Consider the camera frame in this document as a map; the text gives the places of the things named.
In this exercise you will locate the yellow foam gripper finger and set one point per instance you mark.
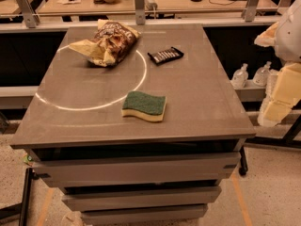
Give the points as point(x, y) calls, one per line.
point(267, 37)
point(283, 92)

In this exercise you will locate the green and yellow sponge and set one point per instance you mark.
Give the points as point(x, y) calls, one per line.
point(144, 106)

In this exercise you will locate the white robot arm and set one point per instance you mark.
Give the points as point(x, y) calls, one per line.
point(288, 35)

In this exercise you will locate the brown chip bag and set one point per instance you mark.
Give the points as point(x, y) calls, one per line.
point(110, 45)

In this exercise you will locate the white plastic bottle left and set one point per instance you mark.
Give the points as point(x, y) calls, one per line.
point(240, 77)

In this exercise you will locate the white power strip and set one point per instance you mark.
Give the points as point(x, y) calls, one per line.
point(151, 4)

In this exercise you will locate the grey drawer cabinet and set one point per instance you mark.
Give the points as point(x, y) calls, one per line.
point(115, 169)

